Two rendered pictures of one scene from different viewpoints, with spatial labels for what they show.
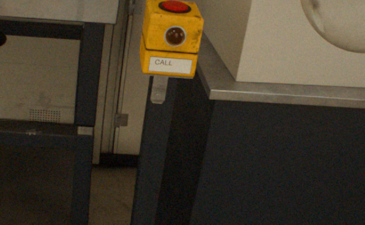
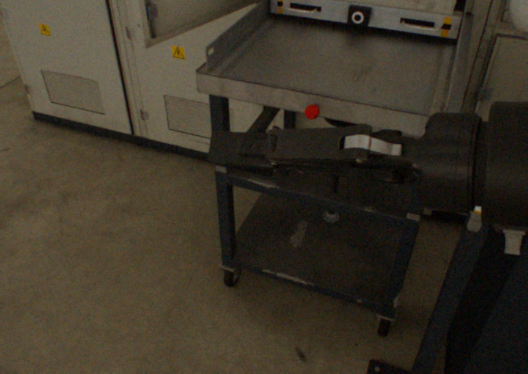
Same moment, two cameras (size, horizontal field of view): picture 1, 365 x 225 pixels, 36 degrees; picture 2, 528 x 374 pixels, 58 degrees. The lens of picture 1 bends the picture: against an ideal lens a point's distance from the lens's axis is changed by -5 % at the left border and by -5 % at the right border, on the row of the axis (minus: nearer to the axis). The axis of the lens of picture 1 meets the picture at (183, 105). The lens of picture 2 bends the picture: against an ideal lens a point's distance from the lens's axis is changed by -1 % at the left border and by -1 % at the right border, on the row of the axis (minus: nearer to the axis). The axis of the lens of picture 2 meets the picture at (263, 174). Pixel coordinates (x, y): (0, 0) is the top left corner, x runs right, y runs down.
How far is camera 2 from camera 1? 0.21 m
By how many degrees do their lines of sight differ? 30
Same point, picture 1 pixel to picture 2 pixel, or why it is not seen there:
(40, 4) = (387, 119)
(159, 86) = (476, 219)
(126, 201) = (446, 255)
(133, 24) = (480, 108)
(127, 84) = not seen: hidden behind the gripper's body
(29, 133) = (366, 209)
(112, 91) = not seen: hidden behind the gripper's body
